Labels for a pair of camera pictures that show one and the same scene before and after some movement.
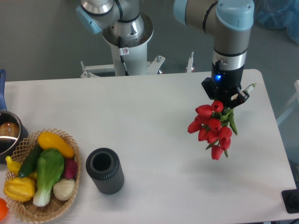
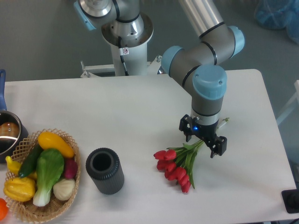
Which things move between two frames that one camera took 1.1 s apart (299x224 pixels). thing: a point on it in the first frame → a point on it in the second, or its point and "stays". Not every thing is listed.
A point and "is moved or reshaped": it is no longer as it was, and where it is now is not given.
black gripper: [224, 85] → [207, 133]
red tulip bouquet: [214, 125] is moved or reshaped
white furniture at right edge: [292, 105] stays
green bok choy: [50, 166] stays
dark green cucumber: [30, 161] stays
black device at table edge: [291, 197] stays
